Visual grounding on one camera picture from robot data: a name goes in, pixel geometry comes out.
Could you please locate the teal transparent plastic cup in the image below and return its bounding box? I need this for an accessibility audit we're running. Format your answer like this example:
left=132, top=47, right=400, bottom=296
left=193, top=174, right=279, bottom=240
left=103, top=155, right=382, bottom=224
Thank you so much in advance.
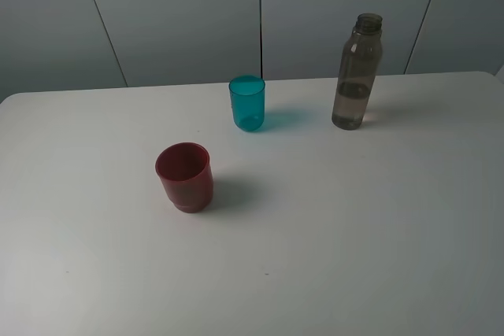
left=228, top=76, right=265, bottom=132

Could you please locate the red plastic cup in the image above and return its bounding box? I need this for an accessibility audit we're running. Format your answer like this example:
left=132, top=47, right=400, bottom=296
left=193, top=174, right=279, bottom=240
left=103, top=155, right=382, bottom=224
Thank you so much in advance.
left=155, top=142, right=213, bottom=213

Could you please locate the smoky transparent plastic bottle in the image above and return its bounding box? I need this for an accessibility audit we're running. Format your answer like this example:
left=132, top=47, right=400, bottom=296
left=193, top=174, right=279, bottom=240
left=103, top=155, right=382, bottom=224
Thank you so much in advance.
left=332, top=13, right=383, bottom=131

